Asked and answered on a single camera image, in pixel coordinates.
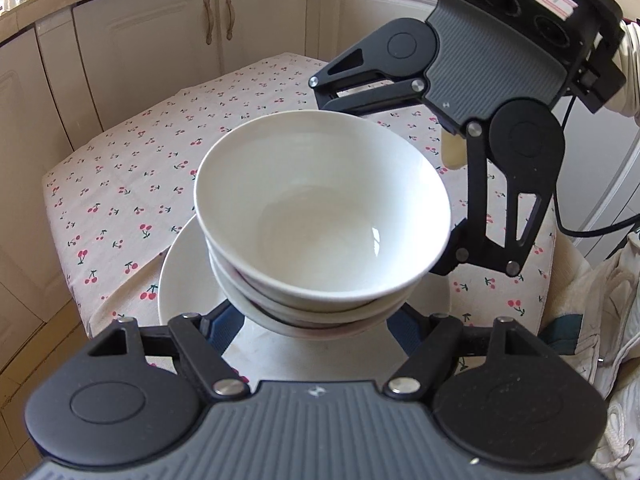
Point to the small pink flower bowl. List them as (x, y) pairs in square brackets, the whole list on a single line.
[(320, 200)]

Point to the white deep flower print plate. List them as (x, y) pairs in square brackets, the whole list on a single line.
[(185, 280)]

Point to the medium white bowl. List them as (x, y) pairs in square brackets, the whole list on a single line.
[(260, 305)]

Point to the cherry print tablecloth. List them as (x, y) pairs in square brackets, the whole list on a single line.
[(150, 160)]

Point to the person's right hand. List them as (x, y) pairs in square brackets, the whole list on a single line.
[(452, 155)]

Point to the teal cloth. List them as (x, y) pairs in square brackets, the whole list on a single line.
[(562, 332)]

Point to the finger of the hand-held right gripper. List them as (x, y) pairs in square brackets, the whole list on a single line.
[(452, 255), (340, 102)]

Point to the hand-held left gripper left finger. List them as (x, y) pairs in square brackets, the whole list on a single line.
[(220, 325)]

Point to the person's right forearm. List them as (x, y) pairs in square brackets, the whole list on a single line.
[(627, 75)]

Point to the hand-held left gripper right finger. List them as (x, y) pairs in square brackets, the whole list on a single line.
[(402, 332)]

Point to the large white bowl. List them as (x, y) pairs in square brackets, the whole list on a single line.
[(300, 331)]

